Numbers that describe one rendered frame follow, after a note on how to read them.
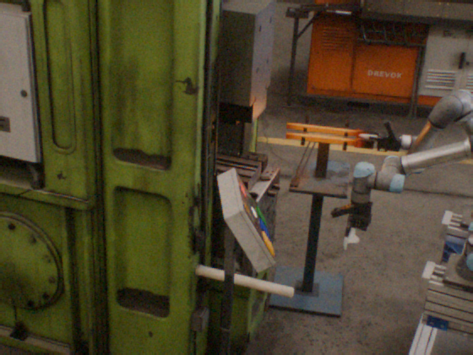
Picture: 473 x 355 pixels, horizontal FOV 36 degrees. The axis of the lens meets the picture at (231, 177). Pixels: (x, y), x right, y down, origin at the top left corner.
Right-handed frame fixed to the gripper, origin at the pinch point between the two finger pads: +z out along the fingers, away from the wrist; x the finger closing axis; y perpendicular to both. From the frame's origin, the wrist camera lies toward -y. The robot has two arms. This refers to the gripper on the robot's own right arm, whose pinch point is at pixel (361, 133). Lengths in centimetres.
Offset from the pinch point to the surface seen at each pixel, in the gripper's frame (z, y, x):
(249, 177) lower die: 49, 5, -55
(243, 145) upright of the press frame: 58, 4, -22
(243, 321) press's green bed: 47, 81, -63
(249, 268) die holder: 45, 48, -64
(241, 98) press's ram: 54, -37, -64
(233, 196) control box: 48, -16, -111
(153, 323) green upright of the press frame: 87, 72, -85
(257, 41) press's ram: 49, -61, -60
